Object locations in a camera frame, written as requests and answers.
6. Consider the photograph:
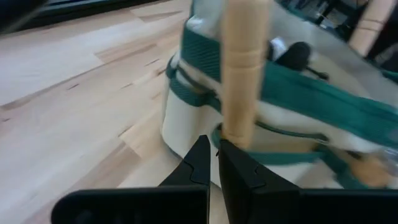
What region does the beige green gardening tool bag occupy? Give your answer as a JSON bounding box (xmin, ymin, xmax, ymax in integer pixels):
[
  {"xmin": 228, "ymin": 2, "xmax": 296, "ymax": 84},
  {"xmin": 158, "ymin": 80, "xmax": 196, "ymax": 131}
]
[{"xmin": 160, "ymin": 0, "xmax": 398, "ymax": 191}]

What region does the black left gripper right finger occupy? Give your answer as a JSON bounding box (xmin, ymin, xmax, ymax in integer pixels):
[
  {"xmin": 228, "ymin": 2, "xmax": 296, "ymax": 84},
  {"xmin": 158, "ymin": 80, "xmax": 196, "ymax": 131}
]
[{"xmin": 216, "ymin": 139, "xmax": 302, "ymax": 224}]

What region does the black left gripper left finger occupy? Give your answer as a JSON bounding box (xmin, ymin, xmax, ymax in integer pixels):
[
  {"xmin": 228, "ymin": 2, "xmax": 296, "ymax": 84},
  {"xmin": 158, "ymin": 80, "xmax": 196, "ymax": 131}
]
[{"xmin": 157, "ymin": 134, "xmax": 212, "ymax": 188}]

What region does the black table edge rail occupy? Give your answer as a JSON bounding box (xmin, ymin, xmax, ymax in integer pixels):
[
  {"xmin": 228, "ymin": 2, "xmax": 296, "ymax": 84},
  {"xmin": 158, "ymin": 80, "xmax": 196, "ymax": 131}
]
[{"xmin": 0, "ymin": 0, "xmax": 162, "ymax": 32}]

